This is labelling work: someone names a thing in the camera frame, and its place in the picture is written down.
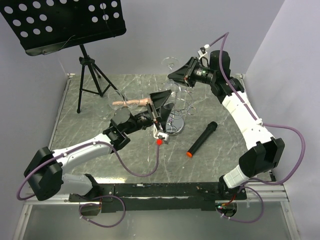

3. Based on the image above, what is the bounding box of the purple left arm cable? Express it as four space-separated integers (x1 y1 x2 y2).
16 139 161 227

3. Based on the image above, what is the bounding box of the black microphone orange end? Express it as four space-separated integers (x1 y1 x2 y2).
186 121 218 158

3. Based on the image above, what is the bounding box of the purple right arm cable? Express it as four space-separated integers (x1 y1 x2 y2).
207 31 306 223

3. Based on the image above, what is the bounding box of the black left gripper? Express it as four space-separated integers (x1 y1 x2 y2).
124 90 174 135

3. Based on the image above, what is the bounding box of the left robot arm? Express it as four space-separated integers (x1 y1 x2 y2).
23 90 174 201

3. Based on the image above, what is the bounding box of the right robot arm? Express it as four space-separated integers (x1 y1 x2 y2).
168 50 285 200

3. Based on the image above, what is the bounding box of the black music stand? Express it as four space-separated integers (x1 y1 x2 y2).
0 0 127 113

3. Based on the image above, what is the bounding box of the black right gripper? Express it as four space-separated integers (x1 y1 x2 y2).
167 56 217 89

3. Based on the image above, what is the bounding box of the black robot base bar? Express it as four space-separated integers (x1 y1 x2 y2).
68 182 247 213

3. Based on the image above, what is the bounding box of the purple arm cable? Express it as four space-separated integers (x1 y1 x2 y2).
16 139 161 227
207 31 306 223

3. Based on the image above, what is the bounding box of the aluminium frame rail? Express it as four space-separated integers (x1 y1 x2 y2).
12 73 301 240

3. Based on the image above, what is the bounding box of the chrome wine glass rack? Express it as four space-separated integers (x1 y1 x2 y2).
161 80 196 136

